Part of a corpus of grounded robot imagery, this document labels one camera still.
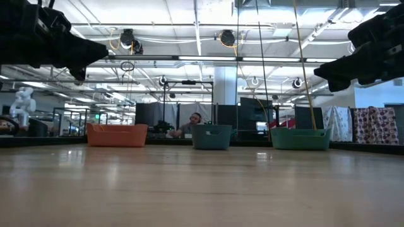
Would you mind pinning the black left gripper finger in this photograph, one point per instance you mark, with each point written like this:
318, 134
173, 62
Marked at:
85, 53
79, 74

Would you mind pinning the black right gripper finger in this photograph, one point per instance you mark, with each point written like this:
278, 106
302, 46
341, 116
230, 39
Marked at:
341, 71
337, 86

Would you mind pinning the black background robot arm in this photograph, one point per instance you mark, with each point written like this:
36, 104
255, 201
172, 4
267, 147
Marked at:
162, 127

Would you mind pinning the white patterned cloth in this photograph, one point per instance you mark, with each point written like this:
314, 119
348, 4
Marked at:
337, 123

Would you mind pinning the black partition panel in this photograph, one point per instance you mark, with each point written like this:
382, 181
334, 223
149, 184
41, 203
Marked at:
227, 115
304, 116

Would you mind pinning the maroon dotted cloth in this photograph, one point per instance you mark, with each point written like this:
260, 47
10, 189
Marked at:
375, 126

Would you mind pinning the white humanoid robot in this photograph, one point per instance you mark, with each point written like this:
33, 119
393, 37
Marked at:
23, 104

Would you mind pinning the teal green plastic basket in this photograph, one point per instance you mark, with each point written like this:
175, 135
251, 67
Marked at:
300, 140

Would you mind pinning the black equipment box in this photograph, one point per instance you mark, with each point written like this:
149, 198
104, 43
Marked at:
38, 127

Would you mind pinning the orange plastic basket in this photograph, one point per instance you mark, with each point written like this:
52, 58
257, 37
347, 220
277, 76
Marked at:
116, 137

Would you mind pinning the grey curtain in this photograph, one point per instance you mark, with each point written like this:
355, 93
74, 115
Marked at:
158, 108

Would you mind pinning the white building column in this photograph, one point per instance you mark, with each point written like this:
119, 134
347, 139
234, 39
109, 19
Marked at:
224, 85

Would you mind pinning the person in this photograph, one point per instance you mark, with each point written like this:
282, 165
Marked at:
186, 129

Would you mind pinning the black headphones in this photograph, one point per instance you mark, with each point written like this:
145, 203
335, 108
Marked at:
191, 118

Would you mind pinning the white curtain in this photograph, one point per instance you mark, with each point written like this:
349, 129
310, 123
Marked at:
205, 108

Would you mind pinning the dark blue plastic basket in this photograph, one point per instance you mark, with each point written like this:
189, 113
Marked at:
211, 142

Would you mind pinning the black metal station frame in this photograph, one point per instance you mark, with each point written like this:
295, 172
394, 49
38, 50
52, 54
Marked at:
189, 82

